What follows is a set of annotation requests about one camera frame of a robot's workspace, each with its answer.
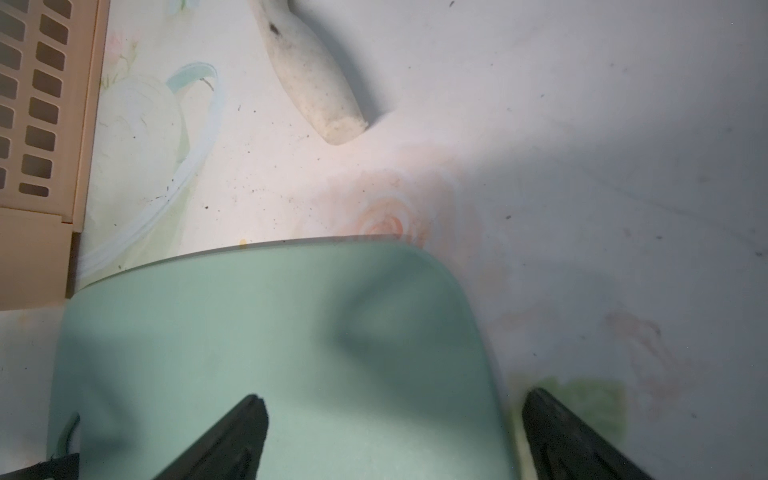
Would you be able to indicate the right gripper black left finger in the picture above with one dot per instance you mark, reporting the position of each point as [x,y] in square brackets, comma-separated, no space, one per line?
[231,449]

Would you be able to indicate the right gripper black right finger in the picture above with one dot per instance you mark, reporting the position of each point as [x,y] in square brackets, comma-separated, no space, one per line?
[563,446]

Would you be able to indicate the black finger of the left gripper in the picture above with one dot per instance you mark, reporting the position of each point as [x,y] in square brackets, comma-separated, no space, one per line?
[63,468]

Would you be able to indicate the green cutting board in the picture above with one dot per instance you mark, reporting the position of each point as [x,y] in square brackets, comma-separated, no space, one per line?
[366,354]

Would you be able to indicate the cream white cleaver knife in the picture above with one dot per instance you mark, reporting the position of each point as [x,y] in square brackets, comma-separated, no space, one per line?
[309,74]

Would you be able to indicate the floral table mat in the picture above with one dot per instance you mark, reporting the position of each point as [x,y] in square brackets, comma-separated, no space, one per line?
[592,173]

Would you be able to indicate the peach plastic file organizer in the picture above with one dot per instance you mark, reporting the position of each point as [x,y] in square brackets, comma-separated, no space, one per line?
[51,60]

